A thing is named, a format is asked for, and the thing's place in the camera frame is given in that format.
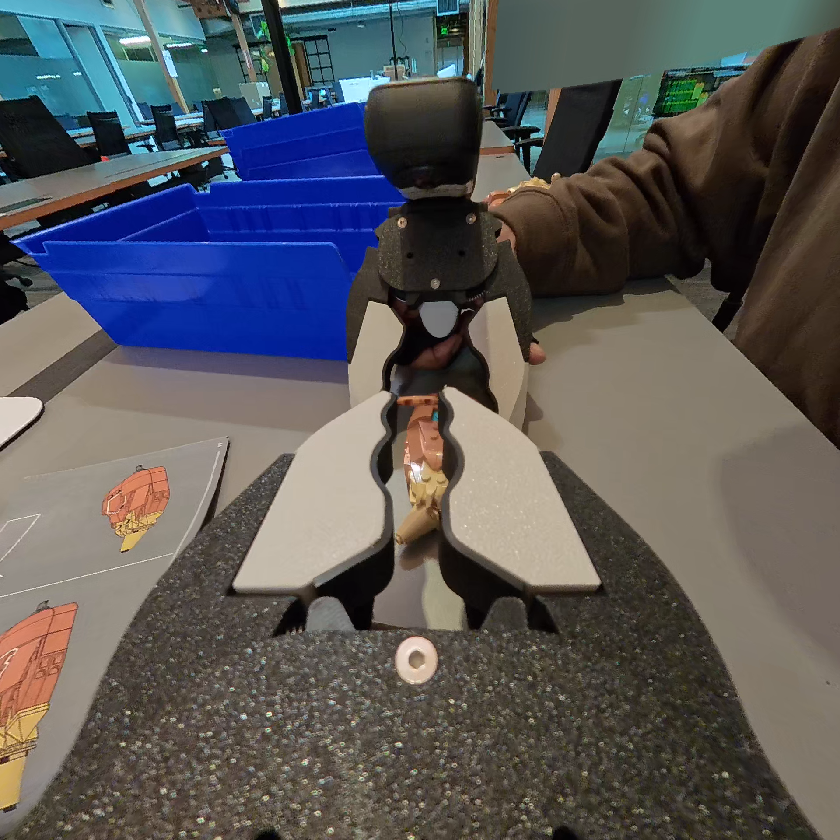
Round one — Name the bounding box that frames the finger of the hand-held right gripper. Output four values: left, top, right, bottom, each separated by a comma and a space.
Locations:
346, 298, 404, 411
469, 298, 531, 434

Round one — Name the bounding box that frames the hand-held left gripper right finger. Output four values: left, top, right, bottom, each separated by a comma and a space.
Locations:
437, 386, 604, 631

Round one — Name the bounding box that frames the grey desk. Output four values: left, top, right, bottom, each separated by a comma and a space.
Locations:
0, 118, 840, 840

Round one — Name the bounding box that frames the brown brick toy animal body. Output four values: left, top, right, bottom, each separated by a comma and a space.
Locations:
486, 174, 565, 204

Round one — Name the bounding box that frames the green display screen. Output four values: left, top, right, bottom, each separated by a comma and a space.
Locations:
656, 66, 749, 119

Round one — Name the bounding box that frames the black office chair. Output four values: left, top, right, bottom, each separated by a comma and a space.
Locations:
0, 95, 99, 181
87, 110, 132, 158

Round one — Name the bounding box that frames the grey instruction booklet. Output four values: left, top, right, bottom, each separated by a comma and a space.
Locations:
0, 436, 231, 815

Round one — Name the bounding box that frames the white lamp base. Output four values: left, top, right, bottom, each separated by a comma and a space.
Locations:
0, 395, 45, 450

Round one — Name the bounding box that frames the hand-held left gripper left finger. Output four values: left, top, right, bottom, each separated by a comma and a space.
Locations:
231, 392, 400, 631

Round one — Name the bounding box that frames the person's right hand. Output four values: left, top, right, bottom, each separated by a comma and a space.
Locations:
392, 308, 547, 395

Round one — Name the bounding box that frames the blue plastic bin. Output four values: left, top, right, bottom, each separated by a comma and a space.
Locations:
13, 176, 408, 363
220, 101, 388, 181

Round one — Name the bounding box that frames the black mesh chair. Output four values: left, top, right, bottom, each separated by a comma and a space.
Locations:
515, 79, 624, 181

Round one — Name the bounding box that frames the long wood-edged office desk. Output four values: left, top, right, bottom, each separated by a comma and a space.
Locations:
0, 146, 231, 231

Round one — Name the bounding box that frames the brown brick toy head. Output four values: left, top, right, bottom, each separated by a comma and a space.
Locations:
394, 392, 454, 546

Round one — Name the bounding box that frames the black steel column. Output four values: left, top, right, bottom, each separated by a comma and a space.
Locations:
261, 0, 306, 116

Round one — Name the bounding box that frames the person's brown jacket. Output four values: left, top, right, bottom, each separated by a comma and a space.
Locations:
731, 197, 840, 450

